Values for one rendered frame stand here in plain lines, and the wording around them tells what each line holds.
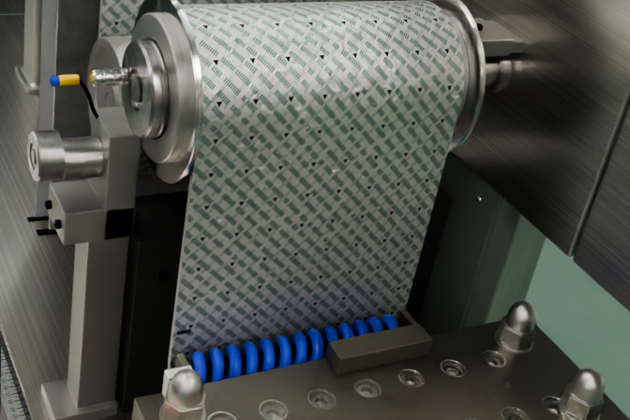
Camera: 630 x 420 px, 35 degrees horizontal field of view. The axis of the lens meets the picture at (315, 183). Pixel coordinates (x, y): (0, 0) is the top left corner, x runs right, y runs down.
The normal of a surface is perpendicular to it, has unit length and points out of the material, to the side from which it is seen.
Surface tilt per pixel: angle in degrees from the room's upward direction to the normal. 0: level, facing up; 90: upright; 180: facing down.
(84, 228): 90
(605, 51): 90
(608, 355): 0
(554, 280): 0
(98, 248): 90
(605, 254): 90
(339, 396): 0
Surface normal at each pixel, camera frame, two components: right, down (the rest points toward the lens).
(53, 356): 0.17, -0.85
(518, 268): 0.45, 0.52
